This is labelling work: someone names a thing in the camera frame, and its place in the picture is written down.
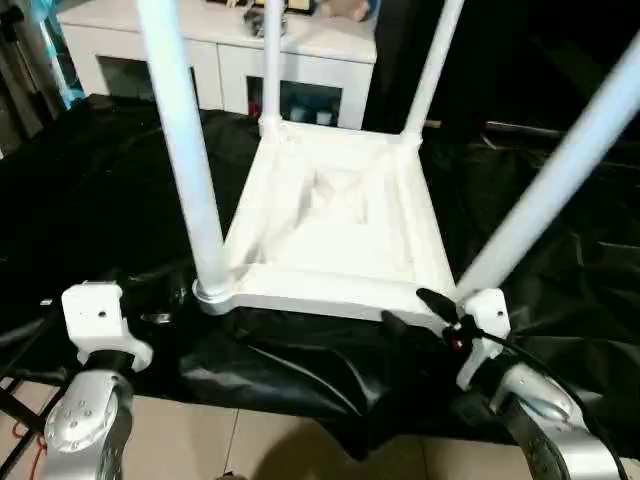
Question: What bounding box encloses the blue and white roll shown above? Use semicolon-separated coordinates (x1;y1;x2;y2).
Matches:
34;0;84;109

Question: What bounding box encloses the white plastic table leg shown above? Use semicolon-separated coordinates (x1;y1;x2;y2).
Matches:
399;0;466;144
134;0;234;306
259;0;286;136
454;44;640;304

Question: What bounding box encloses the black metal rack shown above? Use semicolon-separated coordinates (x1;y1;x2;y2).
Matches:
0;379;51;451

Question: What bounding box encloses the black mat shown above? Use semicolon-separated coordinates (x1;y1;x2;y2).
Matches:
0;92;640;461

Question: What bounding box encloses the black left wrist camera cable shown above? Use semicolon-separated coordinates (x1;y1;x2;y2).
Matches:
0;297;64;376

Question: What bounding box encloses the red wire hanger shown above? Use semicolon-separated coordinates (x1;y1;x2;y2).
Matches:
12;422;49;480

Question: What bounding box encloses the black backdrop cloth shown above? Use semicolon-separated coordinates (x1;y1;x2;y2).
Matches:
369;0;640;131

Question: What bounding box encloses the black metal bar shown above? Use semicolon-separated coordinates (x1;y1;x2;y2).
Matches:
484;121;566;139

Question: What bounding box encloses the white glass-door cabinet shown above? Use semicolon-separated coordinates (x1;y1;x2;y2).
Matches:
57;0;379;131

